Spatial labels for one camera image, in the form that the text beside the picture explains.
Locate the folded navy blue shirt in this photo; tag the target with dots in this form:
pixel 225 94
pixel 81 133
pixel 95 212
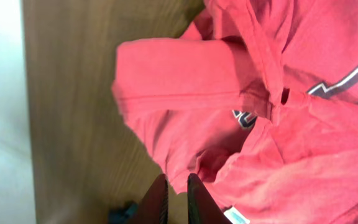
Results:
pixel 121 215

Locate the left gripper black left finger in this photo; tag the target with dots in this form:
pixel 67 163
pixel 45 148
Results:
pixel 153 208

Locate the orange McKinney Boyd soccer t-shirt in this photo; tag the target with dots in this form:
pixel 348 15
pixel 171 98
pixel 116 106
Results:
pixel 260 100

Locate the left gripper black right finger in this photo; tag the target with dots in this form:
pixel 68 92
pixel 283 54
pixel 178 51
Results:
pixel 202 209

